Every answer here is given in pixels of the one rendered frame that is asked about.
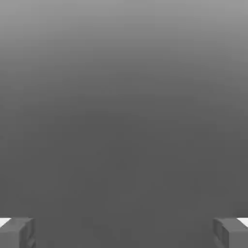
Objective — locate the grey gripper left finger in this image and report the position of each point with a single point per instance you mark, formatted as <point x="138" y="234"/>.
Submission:
<point x="15" y="233"/>

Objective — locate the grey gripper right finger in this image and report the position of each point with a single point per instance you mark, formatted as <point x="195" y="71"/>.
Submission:
<point x="232" y="234"/>

